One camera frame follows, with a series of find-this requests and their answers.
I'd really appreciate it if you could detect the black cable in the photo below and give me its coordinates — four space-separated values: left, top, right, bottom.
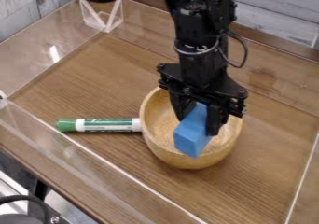
0 193 50 224

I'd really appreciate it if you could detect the brown wooden bowl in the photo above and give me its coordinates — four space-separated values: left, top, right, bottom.
140 88 242 170

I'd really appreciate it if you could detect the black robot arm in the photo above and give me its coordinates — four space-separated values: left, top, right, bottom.
157 0 248 135

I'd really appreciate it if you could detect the green white marker pen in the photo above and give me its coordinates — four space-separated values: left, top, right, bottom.
55 118 141 132

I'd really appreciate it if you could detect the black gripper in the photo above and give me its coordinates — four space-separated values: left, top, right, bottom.
157 51 248 136

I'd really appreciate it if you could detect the black table leg bracket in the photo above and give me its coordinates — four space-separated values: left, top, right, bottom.
26 179 73 224

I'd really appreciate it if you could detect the clear acrylic tray wall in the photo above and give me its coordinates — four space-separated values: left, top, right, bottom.
0 0 319 224

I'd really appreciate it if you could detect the blue foam block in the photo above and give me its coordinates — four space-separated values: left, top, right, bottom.
173 104 212 158

